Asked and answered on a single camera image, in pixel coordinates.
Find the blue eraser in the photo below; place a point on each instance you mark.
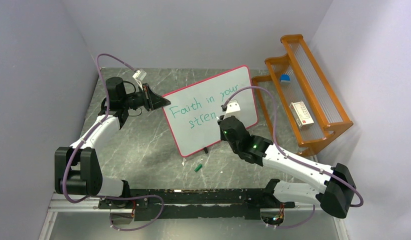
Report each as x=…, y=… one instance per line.
x=285, y=79

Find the pink-framed whiteboard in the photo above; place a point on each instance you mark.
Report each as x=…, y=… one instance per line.
x=194, y=109

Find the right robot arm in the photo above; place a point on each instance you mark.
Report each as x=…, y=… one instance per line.
x=330, y=187

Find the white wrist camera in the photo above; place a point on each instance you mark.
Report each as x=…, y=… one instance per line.
x=232, y=109
x=138, y=76

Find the orange wooden tiered rack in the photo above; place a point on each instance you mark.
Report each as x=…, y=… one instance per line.
x=310, y=85

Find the white red box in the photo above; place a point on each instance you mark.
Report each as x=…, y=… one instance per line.
x=301, y=114

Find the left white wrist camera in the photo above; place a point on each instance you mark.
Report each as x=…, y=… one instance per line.
x=138, y=76

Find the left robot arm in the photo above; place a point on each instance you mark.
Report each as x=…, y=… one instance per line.
x=76, y=167

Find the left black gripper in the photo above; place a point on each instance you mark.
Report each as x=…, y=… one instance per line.
x=152, y=101

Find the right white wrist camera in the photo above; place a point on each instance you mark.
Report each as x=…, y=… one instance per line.
x=232, y=109

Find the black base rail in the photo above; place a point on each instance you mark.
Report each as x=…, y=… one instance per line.
x=246, y=203

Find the green marker cap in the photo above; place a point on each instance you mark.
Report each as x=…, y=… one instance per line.
x=198, y=167

